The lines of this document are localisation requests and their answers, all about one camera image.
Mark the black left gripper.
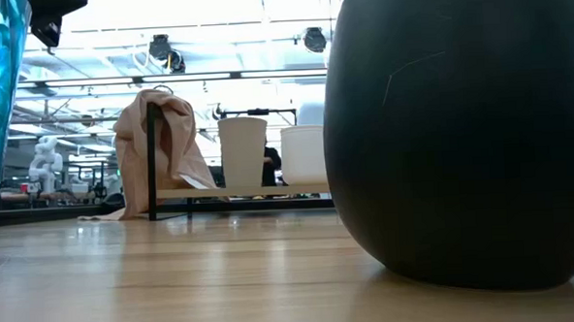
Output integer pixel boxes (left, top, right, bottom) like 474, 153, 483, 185
27, 0, 91, 49

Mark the beige pink cloth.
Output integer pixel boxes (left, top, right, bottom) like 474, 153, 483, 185
72, 84, 222, 224

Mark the beige ribbed cup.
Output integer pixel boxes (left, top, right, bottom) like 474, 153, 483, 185
216, 114, 271, 190

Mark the white ceramic mug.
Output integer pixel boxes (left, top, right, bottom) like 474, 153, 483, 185
278, 123, 330, 187

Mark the large black round vase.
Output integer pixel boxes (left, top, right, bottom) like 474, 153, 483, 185
317, 0, 574, 300

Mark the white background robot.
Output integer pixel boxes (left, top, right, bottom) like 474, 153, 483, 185
25, 134, 66, 196

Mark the person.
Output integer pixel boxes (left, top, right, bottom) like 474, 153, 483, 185
258, 140, 285, 188

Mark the white background panel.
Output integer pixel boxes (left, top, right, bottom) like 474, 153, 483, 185
295, 100, 328, 129

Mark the ceiling cable reel with box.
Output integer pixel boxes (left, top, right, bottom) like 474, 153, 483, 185
146, 31, 188, 76

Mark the black background station frame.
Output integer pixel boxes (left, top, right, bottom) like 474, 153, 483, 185
209, 99, 300, 132

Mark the round ceiling cable reel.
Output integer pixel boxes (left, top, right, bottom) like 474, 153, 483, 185
302, 25, 329, 54

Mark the wooden shelf black frame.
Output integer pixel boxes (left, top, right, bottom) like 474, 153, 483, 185
142, 92, 333, 222

